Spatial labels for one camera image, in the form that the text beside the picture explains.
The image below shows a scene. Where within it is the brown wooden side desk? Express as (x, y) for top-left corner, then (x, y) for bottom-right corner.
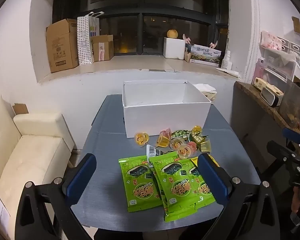
(231, 81), (300, 155)

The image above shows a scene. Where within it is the tissue box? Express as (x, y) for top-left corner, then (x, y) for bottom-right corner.
(194, 83), (217, 104)

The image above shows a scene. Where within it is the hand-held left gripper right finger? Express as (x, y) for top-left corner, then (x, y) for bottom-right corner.
(197, 153), (280, 240)

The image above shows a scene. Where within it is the small brown cardboard box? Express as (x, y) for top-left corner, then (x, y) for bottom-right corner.
(91, 34), (114, 62)

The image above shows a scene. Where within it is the white plastic bottle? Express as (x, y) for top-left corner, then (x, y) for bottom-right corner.
(220, 51), (233, 70)

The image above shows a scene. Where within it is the dotted white paper bag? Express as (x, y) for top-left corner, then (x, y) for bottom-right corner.
(77, 11), (105, 66)

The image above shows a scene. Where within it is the large brown cardboard box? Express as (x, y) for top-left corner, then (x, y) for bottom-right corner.
(45, 18), (80, 73)

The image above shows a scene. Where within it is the white desk clock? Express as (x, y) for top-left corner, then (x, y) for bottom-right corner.
(260, 85), (284, 107)

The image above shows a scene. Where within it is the white paper sheet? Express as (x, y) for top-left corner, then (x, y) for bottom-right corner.
(216, 67), (240, 77)

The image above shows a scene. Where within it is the pile of jelly cups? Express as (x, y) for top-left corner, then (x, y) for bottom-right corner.
(134, 125), (213, 160)

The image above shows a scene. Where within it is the clear plastic drawer organizer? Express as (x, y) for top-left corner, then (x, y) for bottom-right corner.
(251, 36), (300, 85)

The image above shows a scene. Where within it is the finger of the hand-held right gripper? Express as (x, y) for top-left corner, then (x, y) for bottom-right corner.
(260, 140), (299, 178)

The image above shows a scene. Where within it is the white foam box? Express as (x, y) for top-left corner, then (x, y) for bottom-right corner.
(163, 37), (186, 60)

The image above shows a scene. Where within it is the cheese shaped yellow box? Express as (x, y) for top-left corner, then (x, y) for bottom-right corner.
(251, 77), (265, 90)

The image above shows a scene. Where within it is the flat cardboard piece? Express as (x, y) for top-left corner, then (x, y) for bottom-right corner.
(12, 104), (29, 115)

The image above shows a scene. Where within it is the cream sofa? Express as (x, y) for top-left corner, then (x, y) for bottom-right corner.
(0, 94), (75, 240)

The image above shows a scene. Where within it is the printed long carton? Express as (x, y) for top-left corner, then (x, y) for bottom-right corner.
(185, 44), (222, 67)

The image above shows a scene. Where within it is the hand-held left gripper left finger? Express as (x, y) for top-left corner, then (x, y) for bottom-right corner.
(15, 153), (98, 240)

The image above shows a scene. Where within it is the person's right hand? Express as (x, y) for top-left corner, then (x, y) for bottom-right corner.
(291, 187), (300, 214)

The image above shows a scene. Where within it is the black window frame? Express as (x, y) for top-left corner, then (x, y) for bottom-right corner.
(52, 0), (230, 56)

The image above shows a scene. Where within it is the clear plastic container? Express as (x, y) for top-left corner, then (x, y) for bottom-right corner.
(279, 79), (300, 130)

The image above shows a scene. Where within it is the pink patterned pouch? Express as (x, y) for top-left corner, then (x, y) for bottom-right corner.
(261, 30), (283, 50)

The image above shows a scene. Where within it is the cardboard patch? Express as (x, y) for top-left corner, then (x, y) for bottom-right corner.
(291, 16), (300, 34)

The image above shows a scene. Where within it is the white cardboard box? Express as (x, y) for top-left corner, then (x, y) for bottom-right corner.
(122, 79), (212, 138)

